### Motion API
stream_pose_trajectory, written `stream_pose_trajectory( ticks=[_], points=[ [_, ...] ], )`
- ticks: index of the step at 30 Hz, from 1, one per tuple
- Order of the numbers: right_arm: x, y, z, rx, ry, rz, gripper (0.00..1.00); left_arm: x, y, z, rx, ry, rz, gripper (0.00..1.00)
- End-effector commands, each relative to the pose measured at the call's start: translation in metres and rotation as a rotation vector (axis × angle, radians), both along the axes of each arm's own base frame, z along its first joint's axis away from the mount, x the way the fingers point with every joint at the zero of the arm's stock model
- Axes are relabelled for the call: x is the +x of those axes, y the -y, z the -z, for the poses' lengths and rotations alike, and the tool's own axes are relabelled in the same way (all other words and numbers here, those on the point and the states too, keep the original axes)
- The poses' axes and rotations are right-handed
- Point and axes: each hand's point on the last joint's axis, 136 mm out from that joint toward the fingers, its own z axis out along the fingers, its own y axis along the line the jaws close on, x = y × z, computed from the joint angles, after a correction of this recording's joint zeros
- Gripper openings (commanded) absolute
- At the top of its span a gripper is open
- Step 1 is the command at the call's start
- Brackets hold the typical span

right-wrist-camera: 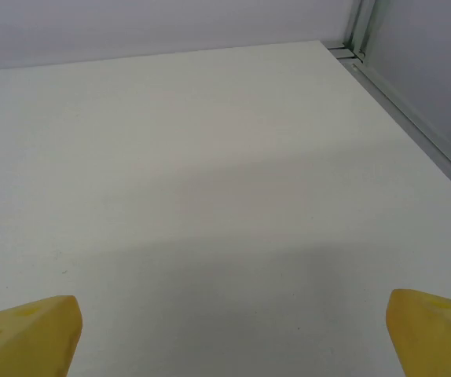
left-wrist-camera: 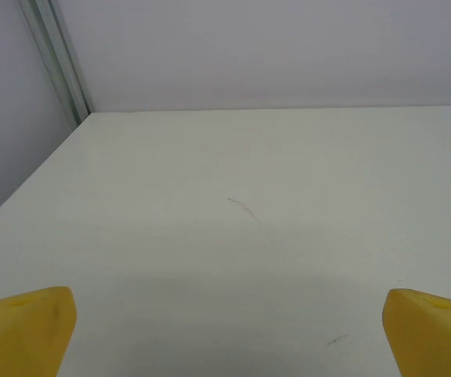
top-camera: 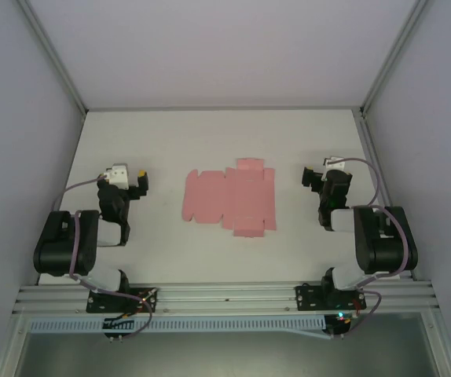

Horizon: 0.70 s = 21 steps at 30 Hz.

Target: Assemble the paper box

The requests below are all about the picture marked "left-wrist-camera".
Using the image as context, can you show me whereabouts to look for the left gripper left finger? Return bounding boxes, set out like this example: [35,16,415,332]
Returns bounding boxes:
[0,286,79,377]

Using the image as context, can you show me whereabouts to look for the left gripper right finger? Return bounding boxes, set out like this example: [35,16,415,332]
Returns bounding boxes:
[382,287,451,377]

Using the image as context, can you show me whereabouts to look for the aluminium frame post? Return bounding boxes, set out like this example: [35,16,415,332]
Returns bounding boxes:
[16,0,95,127]

